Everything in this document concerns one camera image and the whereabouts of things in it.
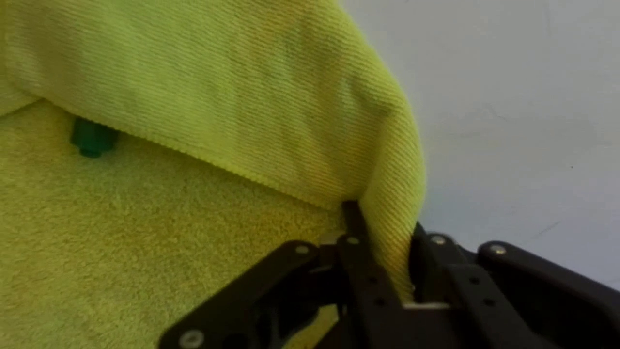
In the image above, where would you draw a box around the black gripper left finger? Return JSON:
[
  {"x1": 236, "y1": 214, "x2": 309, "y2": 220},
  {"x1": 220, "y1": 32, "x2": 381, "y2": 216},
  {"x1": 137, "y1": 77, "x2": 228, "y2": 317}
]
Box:
[{"x1": 156, "y1": 197, "x2": 414, "y2": 349}]

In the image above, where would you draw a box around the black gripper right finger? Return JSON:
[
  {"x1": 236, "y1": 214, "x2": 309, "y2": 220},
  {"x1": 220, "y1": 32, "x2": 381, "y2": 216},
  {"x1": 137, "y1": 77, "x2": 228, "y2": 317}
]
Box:
[{"x1": 404, "y1": 220, "x2": 620, "y2": 349}]

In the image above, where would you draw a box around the yellow microfibre cloth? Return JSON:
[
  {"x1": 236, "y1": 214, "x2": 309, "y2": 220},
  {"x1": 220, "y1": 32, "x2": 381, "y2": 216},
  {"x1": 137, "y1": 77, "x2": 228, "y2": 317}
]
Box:
[{"x1": 0, "y1": 0, "x2": 429, "y2": 349}]

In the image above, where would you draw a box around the green white marker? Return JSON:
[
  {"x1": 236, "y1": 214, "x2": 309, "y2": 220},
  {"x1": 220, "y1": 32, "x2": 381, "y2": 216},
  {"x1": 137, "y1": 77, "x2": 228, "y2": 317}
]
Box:
[{"x1": 67, "y1": 114, "x2": 123, "y2": 160}]

